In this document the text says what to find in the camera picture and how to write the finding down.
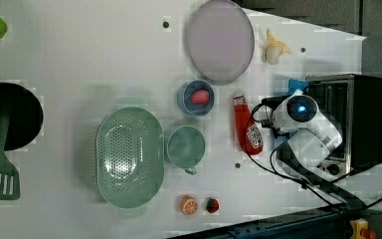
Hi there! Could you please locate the red strawberry toy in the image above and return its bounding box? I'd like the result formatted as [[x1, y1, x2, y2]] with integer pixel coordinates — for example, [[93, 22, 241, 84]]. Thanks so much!
[[206, 197, 220, 213]]

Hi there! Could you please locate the peeled toy banana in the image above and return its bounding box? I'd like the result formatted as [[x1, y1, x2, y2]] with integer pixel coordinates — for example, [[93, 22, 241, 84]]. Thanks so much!
[[262, 29, 291, 65]]

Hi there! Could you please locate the red toy fruit in bowl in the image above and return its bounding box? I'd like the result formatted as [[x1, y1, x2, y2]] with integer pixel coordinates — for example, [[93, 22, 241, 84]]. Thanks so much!
[[191, 89, 210, 105]]

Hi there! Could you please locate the green slotted spatula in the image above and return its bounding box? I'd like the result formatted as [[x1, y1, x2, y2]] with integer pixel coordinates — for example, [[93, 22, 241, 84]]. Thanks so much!
[[0, 107, 21, 200]]

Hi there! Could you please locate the orange slice toy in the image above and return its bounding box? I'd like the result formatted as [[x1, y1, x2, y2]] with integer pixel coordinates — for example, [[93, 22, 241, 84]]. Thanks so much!
[[179, 195, 198, 215]]

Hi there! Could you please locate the green perforated colander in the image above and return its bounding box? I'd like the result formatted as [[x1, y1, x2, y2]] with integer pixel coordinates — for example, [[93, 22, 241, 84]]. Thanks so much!
[[95, 97, 164, 218]]

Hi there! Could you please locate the round grey plate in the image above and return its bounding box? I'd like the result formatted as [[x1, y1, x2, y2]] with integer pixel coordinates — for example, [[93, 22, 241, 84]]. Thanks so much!
[[186, 0, 255, 84]]

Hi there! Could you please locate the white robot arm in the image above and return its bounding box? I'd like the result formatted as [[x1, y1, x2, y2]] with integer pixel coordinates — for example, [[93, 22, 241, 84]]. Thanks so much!
[[262, 90, 366, 209]]

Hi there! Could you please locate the green mug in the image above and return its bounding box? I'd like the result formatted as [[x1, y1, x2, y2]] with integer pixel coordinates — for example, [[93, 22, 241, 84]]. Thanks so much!
[[165, 125, 206, 175]]

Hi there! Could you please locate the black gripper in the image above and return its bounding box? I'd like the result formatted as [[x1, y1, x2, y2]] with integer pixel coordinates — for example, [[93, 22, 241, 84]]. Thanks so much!
[[262, 96, 287, 138]]

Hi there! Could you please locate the yellow red emergency button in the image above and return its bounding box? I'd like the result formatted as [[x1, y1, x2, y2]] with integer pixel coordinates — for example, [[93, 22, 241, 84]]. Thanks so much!
[[349, 218, 377, 239]]

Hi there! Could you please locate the red ketchup bottle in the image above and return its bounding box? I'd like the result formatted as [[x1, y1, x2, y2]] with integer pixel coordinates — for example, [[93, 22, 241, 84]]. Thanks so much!
[[233, 90, 264, 155]]

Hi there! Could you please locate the small blue bowl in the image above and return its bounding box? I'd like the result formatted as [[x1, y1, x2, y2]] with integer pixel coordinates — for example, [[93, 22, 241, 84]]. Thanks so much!
[[177, 81, 215, 117]]

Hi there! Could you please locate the black toaster oven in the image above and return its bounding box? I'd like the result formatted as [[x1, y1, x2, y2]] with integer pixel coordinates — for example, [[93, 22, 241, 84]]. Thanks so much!
[[288, 74, 382, 176]]

